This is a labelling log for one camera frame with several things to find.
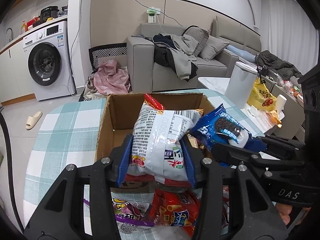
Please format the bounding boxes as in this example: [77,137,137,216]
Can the blue oreo cookie packet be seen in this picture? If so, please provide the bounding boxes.
[190,105,267,153]

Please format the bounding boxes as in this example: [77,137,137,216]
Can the purple white snack bag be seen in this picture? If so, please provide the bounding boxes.
[83,195,156,234]

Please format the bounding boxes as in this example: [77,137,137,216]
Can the red white snack bag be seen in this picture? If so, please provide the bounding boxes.
[126,94,203,187]

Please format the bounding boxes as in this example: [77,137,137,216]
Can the red crisp snack bag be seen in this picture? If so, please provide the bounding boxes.
[150,189,200,237]

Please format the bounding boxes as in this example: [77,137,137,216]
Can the brown SF cardboard box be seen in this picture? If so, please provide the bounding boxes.
[94,92,221,194]

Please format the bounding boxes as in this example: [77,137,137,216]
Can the red oreo cookie packet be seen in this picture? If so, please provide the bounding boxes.
[222,185,229,229]

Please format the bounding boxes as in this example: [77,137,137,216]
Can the right hand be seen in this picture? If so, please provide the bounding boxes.
[275,203,311,225]

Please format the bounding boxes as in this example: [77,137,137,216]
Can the white paper roll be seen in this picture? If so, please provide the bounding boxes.
[274,94,287,113]

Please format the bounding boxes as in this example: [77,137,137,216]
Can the yellow plastic bag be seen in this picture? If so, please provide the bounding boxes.
[247,77,277,112]

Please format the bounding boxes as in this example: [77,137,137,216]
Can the white trash bin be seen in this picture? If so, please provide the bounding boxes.
[225,61,258,109]

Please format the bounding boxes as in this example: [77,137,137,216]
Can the dark jacket on counter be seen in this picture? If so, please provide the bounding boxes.
[255,50,302,81]

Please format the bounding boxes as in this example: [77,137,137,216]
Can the teal checked tablecloth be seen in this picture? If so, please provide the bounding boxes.
[23,88,266,240]

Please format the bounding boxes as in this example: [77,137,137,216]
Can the beige slipper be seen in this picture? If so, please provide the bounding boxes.
[25,111,42,130]

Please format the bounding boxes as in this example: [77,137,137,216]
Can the grey pillow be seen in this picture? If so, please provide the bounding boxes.
[199,36,229,61]

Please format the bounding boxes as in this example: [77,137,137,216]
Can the pile of dark clothes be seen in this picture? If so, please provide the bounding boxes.
[152,33,199,82]

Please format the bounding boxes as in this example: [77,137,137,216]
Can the grey sofa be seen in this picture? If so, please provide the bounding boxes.
[127,16,261,93]

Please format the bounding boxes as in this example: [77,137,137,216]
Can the pink cloth pile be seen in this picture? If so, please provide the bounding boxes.
[93,60,130,95]

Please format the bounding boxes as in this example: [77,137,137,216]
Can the black patterned chair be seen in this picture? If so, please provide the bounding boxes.
[88,43,127,70]

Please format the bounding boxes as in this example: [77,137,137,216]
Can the white washing machine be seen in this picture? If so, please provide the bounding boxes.
[23,20,76,101]

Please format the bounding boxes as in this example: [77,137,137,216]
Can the black rice cooker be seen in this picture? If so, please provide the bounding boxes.
[40,6,59,21]

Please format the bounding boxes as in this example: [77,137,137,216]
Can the black cable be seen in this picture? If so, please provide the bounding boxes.
[0,106,26,230]

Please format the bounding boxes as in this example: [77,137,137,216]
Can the wall power strip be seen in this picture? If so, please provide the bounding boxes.
[146,7,161,23]

